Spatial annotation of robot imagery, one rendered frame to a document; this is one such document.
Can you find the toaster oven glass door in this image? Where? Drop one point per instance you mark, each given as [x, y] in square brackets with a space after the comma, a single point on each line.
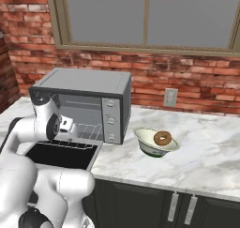
[62, 156]

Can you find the grey wall outlet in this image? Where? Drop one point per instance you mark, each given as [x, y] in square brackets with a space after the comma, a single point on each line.
[171, 97]

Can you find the dark cupboard door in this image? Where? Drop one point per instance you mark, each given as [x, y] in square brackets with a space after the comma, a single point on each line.
[131, 206]
[218, 214]

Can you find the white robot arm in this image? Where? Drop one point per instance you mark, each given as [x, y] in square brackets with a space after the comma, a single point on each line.
[18, 181]

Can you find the grey toaster oven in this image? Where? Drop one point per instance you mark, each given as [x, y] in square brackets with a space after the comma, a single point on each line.
[84, 81]

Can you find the white bowl with green base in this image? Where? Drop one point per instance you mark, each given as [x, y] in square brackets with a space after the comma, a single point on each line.
[146, 144]

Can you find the grey toaster oven knob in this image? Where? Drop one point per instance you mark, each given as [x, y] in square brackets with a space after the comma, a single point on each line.
[110, 120]
[110, 103]
[111, 137]

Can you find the window with tan frame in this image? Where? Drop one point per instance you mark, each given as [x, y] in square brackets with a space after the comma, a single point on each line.
[146, 19]

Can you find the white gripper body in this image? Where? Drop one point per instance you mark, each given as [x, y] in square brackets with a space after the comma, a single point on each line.
[76, 130]

